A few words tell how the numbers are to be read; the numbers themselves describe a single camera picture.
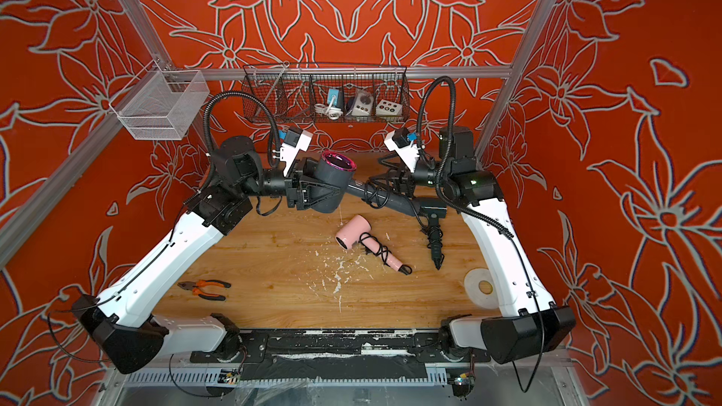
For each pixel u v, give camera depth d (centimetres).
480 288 83
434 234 90
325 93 99
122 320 38
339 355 73
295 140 50
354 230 90
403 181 54
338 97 85
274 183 52
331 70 96
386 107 94
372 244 89
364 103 90
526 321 37
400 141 51
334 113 85
